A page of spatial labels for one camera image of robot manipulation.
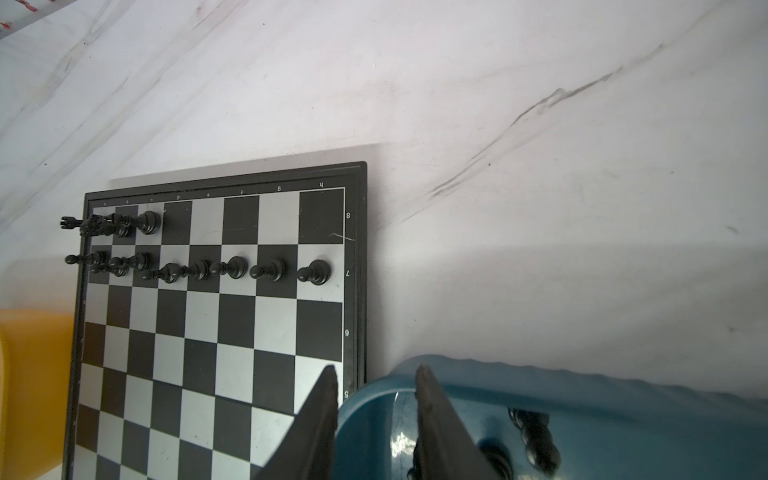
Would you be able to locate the black white chess board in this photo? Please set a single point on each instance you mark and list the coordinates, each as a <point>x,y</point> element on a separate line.
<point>201,379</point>

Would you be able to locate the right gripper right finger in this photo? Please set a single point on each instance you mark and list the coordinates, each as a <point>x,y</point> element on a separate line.
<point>445,449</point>

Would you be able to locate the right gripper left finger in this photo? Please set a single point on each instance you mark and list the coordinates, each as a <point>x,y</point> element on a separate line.
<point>307,450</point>

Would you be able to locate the black chess pieces on board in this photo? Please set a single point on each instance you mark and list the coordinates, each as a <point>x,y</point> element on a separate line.
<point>148,223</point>

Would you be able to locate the yellow plastic tray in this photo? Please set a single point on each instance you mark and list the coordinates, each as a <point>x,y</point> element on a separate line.
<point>35,368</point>

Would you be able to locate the dark teal plastic tray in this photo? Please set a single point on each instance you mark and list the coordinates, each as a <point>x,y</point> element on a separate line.
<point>601,427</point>

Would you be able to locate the black chess pieces in tray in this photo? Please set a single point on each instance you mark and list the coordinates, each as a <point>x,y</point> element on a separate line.
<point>540,450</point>

